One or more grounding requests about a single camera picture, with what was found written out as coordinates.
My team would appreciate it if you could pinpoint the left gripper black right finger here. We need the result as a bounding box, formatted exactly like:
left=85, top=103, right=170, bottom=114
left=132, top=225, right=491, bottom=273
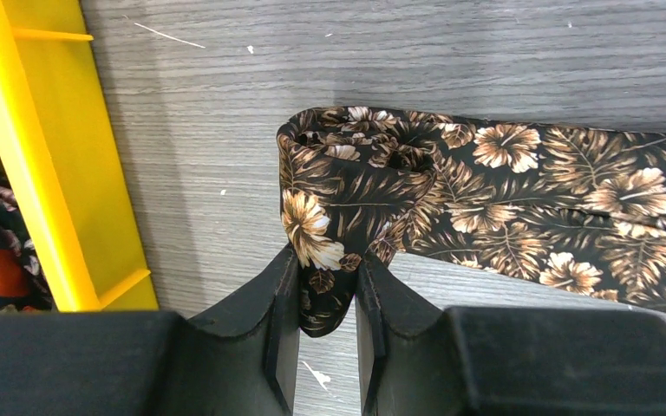
left=356, top=254, right=666, bottom=415

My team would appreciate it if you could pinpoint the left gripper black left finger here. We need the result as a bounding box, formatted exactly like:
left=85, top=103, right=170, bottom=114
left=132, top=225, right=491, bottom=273
left=0, top=246, right=299, bottom=415

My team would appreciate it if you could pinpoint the brown floral tie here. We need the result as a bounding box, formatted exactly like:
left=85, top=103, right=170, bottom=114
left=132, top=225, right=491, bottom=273
left=277, top=107, right=666, bottom=337

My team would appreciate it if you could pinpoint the yellow plastic bin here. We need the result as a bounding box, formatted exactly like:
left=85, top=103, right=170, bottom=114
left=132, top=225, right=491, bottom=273
left=0, top=1, right=158, bottom=312

